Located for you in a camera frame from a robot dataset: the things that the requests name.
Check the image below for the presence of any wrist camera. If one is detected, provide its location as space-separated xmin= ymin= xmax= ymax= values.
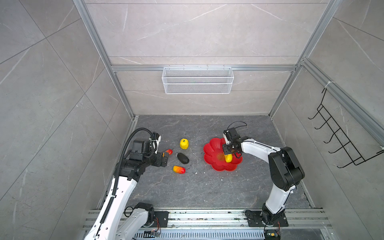
xmin=223 ymin=128 xmax=241 ymax=145
xmin=150 ymin=132 xmax=161 ymax=154

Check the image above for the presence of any aluminium mounting rail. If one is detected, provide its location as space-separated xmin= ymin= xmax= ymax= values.
xmin=79 ymin=209 xmax=338 ymax=240

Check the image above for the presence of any red yellow fake mango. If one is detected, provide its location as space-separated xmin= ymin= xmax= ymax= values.
xmin=173 ymin=166 xmax=186 ymax=174

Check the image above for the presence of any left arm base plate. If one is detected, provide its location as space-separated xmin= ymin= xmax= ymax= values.
xmin=151 ymin=211 xmax=169 ymax=228

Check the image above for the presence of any black camera cable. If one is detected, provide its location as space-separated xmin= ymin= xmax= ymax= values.
xmin=226 ymin=120 xmax=248 ymax=131

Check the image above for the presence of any yellow fake banana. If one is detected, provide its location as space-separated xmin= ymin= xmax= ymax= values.
xmin=225 ymin=154 xmax=233 ymax=163

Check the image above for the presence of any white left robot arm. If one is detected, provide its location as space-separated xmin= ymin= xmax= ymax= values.
xmin=85 ymin=139 xmax=170 ymax=240

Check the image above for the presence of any black corrugated cable conduit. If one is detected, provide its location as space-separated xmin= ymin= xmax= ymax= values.
xmin=99 ymin=127 xmax=154 ymax=224

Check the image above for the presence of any dark fake avocado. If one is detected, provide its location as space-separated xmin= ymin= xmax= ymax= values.
xmin=176 ymin=153 xmax=190 ymax=165

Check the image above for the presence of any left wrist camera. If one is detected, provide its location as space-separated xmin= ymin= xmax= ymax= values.
xmin=150 ymin=132 xmax=161 ymax=154

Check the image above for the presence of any red flower-shaped fruit bowl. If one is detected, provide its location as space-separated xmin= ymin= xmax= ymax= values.
xmin=204 ymin=138 xmax=243 ymax=172

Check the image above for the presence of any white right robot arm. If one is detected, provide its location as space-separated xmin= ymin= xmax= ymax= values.
xmin=223 ymin=137 xmax=305 ymax=226

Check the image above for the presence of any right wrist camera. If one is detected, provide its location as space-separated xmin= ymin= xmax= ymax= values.
xmin=223 ymin=128 xmax=241 ymax=145

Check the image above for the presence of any white wire mesh basket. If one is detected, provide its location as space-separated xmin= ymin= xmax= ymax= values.
xmin=162 ymin=67 xmax=234 ymax=95

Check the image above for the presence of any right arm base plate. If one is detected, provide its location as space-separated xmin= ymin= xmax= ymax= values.
xmin=245 ymin=210 xmax=289 ymax=227

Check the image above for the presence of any yellow fake lemon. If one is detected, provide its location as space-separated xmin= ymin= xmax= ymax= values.
xmin=180 ymin=139 xmax=189 ymax=150

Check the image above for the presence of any black wire hook rack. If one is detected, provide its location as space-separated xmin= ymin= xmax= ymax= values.
xmin=308 ymin=88 xmax=384 ymax=169

